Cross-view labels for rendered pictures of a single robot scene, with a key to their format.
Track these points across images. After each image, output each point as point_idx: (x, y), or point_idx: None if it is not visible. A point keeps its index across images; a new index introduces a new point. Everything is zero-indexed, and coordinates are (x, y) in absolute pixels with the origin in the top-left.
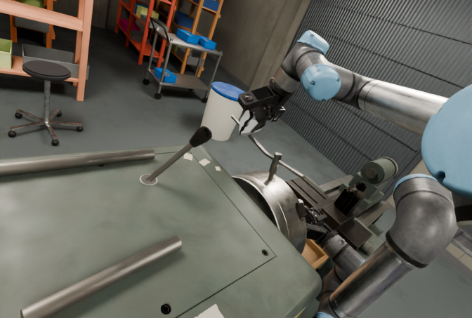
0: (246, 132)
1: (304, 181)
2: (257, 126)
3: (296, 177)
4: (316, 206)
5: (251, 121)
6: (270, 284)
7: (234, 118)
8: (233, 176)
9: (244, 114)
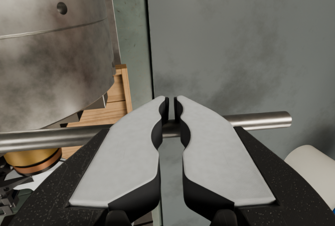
0: (131, 113)
1: (142, 222)
2: (60, 182)
3: (152, 215)
4: (11, 212)
5: (143, 170)
6: None
7: (267, 120)
8: None
9: (241, 156)
